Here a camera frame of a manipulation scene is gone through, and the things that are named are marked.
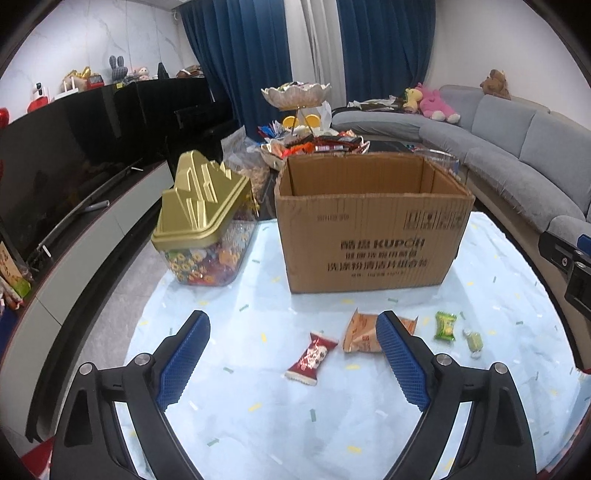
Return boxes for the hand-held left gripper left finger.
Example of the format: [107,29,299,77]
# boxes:
[48,310,212,480]

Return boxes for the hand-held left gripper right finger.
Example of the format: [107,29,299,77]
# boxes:
[375,310,536,480]

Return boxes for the orange snack packet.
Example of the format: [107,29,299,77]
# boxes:
[342,308,419,354]

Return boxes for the green snack packet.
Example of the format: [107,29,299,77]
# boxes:
[435,311,458,342]

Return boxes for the pale green candy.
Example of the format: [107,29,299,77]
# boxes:
[463,329,484,360]

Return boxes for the red snack packet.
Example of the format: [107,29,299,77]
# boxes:
[285,331,339,386]

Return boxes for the brown cardboard box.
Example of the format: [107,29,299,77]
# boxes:
[274,152,476,295]

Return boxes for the pile of wrapped snacks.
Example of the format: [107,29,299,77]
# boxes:
[259,121,372,160]

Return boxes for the light blue printed cloth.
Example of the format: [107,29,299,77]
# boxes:
[122,210,580,480]

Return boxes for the grey sofa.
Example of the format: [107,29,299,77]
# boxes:
[331,84,591,259]

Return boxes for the grey television cabinet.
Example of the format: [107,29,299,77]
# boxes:
[0,159,176,444]

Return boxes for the gold lid candy jar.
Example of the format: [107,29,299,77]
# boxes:
[151,150,259,288]

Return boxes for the brown plush toy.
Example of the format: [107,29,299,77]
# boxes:
[479,69,512,101]

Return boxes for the colourful snack bags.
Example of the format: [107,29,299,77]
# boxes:
[0,240,33,315]

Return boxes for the pink plush toy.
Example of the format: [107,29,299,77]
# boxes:
[416,83,461,124]

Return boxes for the clear zip bag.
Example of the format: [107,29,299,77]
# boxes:
[221,127,271,204]

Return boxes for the clothes heap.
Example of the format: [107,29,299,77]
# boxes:
[346,96,409,112]

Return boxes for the black television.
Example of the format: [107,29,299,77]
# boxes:
[0,88,144,264]

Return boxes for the black piano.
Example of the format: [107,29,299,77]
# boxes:
[113,76,238,158]

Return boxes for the blue curtain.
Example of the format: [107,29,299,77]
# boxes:
[179,0,294,139]
[336,0,437,107]

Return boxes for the white two-tier snack stand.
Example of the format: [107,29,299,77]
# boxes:
[260,82,372,171]

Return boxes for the grey bunny plush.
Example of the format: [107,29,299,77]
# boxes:
[108,55,130,85]

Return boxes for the gold ornament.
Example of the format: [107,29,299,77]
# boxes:
[62,67,93,93]

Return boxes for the white sheer curtain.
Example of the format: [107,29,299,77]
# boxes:
[291,0,340,107]

